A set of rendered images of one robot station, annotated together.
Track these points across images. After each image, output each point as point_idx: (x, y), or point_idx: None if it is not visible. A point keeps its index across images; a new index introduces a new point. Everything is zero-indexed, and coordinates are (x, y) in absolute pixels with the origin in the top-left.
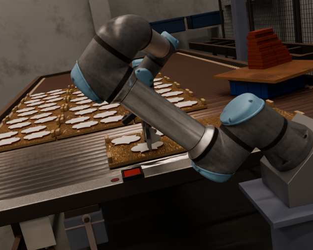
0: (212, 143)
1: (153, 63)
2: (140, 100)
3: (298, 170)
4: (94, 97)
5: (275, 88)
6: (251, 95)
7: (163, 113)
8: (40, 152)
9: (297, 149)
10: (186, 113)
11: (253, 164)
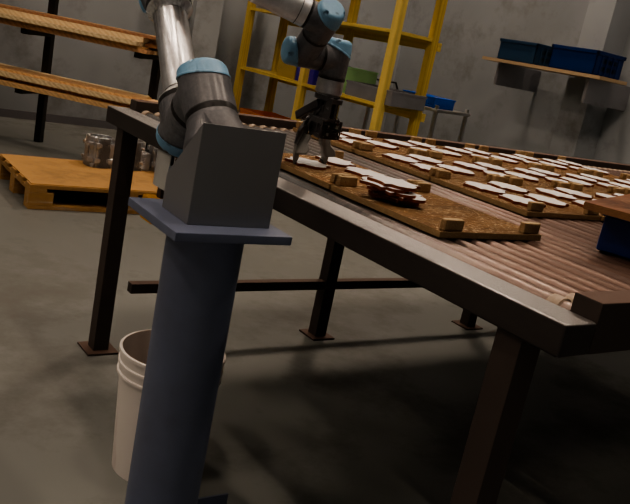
0: (165, 95)
1: (301, 34)
2: (156, 24)
3: (175, 161)
4: (142, 8)
5: (627, 238)
6: (203, 57)
7: (160, 45)
8: (312, 147)
9: (187, 136)
10: (184, 60)
11: (300, 220)
